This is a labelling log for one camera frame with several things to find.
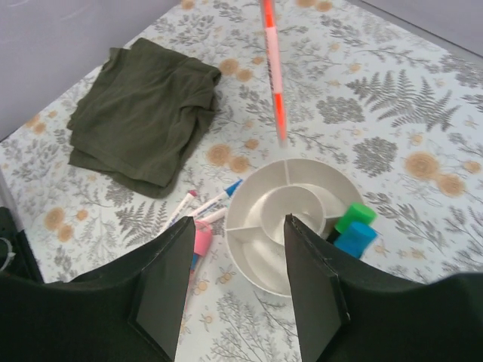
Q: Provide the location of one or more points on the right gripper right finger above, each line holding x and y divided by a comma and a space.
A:
347, 310

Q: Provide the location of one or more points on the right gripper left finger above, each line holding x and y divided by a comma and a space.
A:
129, 309

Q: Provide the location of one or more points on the blue black highlighter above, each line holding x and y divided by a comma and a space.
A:
356, 238

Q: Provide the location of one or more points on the pink capped marker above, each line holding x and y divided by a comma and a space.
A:
180, 209

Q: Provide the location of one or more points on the white round organizer container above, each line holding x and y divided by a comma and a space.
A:
314, 192

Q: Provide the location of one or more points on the blue capped marker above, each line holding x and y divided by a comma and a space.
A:
222, 197

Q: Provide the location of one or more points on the orange pink pen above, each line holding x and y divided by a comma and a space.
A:
274, 66

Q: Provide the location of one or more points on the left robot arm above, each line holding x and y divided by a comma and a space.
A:
16, 255

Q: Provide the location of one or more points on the pink lid pencil jar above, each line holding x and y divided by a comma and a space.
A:
203, 239

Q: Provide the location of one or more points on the green highlighter in organizer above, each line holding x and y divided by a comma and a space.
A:
356, 212

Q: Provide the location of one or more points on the dark green cloth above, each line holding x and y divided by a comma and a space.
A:
143, 117

